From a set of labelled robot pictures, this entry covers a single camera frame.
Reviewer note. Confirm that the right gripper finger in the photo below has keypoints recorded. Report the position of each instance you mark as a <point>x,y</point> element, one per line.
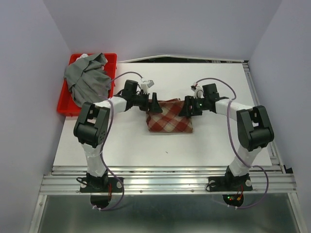
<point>186,111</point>
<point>188,101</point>

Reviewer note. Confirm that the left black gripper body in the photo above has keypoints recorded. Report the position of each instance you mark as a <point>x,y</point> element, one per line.
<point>141,101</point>

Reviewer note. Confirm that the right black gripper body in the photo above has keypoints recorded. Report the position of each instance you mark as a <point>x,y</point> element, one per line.
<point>200,105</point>

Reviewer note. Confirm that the red plaid skirt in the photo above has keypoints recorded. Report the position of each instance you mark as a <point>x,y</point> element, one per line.
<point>169,120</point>

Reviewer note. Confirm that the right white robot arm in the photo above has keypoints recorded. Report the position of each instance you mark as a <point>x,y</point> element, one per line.
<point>250,146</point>

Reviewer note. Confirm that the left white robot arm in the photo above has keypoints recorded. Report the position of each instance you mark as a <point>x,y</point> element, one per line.
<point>94,123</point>

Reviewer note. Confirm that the grey skirt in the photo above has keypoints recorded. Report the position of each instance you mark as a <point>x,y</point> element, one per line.
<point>86,79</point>

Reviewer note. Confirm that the red plastic bin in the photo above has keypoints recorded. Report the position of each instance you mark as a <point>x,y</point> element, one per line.
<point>66,105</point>

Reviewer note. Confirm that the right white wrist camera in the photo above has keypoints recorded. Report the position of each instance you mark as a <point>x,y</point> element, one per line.
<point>197,91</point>

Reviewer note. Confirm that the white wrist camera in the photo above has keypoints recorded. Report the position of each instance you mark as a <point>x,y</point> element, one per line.
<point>197,91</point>
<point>145,85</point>

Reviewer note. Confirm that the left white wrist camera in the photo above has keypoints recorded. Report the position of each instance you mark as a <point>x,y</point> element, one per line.
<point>145,85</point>

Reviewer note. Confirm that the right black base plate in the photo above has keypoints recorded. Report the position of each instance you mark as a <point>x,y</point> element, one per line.
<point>223,184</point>

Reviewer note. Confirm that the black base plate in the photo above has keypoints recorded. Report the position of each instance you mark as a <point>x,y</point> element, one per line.
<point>108,184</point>
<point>223,184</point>

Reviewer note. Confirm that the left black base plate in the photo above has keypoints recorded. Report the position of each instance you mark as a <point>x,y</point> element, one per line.
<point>108,184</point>

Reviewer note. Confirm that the aluminium right side rail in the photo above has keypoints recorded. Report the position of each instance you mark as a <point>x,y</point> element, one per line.
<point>264,129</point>

